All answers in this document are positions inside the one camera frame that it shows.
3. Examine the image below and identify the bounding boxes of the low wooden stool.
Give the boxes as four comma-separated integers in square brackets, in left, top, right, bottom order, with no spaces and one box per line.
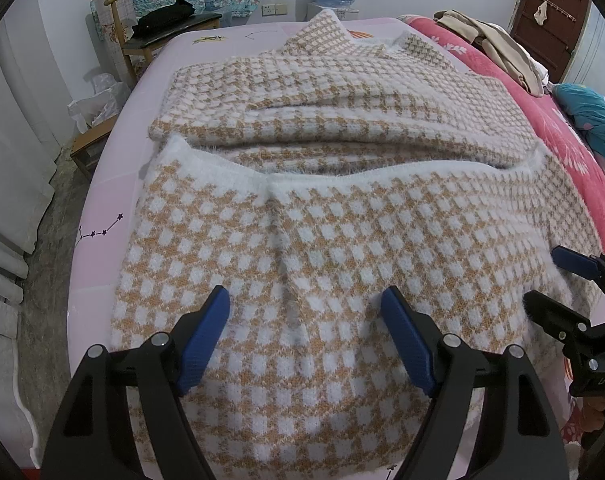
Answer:
[70,110,119,181]

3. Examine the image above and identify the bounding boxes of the white foam boards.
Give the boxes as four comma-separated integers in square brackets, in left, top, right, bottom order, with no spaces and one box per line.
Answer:
[0,25,64,341]

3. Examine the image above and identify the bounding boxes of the blue printed pillow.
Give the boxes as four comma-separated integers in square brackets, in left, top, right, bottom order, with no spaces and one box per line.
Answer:
[551,82,605,162]

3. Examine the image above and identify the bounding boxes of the tan white checked knit sweater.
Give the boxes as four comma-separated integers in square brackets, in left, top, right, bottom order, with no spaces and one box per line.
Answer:
[107,9,604,467]

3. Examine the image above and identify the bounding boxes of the pink floral blanket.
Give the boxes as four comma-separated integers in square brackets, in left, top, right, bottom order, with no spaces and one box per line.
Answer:
[397,15,605,261]

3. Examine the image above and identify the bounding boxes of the bed with pink sheet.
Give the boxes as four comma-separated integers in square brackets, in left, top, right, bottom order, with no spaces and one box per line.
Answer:
[65,15,605,480]

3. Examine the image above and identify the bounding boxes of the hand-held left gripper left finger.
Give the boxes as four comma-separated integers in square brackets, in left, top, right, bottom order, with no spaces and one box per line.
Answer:
[40,285,232,480]

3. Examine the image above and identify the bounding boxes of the person's right hand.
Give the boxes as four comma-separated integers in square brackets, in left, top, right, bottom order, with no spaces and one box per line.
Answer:
[581,399,605,433]

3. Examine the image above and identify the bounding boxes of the beige clothes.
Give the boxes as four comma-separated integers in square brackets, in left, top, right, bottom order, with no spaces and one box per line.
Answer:
[433,9,549,97]

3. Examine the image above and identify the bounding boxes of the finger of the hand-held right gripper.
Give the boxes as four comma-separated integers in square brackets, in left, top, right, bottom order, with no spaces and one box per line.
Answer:
[523,289,601,358]
[551,245,605,313]

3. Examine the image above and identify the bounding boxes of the wooden chair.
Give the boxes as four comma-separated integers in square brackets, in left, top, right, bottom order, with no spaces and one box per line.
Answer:
[105,0,223,83]

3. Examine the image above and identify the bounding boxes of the black bag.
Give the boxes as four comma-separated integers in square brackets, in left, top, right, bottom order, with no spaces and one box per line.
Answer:
[131,0,197,36]

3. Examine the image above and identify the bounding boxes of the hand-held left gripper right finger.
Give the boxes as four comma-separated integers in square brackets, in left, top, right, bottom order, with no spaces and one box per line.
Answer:
[380,285,568,480]

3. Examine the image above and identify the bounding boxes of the brown wooden door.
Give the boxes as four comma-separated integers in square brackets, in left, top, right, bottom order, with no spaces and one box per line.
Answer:
[507,0,592,85]

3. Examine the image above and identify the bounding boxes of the white plastic bag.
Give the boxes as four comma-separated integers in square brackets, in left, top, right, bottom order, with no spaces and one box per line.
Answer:
[67,72,132,133]

